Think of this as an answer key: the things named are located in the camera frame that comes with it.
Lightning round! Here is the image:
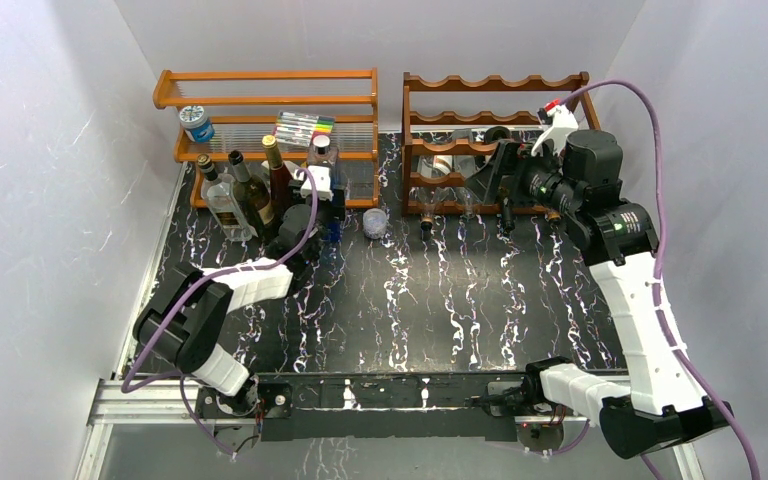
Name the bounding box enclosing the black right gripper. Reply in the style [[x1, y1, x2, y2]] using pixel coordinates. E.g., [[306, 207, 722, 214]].
[[462, 140, 581, 218]]

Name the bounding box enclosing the clear bottle neck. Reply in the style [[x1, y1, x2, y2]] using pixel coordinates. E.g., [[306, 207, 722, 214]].
[[452, 129, 478, 221]]

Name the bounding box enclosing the dark wine bottle black neck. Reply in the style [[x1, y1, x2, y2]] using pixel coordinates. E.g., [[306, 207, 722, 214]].
[[483, 126, 515, 237]]

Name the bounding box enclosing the dark red bottle gold cap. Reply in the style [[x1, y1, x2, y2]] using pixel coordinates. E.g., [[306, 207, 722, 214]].
[[261, 135, 293, 222]]

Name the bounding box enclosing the blue carton bottle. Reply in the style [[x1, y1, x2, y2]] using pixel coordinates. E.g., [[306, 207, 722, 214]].
[[307, 134, 346, 243]]

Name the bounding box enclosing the green wine bottle white neck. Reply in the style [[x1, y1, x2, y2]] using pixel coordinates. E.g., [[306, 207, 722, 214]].
[[228, 150, 278, 244]]

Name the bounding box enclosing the clear square liquor bottle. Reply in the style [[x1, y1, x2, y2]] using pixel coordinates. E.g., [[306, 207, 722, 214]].
[[196, 154, 254, 243]]

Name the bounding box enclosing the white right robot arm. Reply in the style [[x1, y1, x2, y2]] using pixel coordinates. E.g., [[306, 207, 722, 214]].
[[473, 130, 729, 459]]

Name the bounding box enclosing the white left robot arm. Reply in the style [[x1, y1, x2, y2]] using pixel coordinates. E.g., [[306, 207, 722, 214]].
[[122, 180, 345, 416]]

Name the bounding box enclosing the clear bottle copper cap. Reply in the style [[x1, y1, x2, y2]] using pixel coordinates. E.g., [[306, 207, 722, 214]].
[[415, 155, 453, 241], [545, 207, 563, 225]]

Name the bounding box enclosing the brown wooden wine rack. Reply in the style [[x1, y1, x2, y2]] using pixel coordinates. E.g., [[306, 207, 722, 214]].
[[401, 71, 603, 217]]

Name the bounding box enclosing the clear bottle right copper cap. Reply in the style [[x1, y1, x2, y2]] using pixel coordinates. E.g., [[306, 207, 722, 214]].
[[545, 207, 563, 225]]

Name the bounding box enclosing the clear jar of paper clips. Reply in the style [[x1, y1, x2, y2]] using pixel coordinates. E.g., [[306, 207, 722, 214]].
[[362, 208, 389, 240]]

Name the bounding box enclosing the pack of coloured markers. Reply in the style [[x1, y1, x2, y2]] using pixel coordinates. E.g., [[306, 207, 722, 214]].
[[273, 111, 336, 148]]

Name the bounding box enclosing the orange wooden shelf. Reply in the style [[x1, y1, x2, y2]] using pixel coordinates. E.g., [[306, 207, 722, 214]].
[[152, 68, 381, 209]]

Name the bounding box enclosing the blue lidded round jar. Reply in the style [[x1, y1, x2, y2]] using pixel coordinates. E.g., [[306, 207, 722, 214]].
[[178, 105, 215, 143]]

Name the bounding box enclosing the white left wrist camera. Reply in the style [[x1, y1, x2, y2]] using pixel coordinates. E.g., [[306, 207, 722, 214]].
[[295, 165, 333, 201]]

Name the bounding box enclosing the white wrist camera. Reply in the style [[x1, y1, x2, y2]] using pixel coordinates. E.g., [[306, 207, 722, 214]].
[[530, 99, 579, 157], [295, 165, 333, 201]]

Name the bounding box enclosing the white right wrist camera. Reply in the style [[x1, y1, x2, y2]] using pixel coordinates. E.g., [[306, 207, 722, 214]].
[[530, 99, 579, 157]]

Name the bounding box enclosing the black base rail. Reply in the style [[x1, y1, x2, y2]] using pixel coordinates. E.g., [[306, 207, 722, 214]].
[[251, 370, 587, 444]]

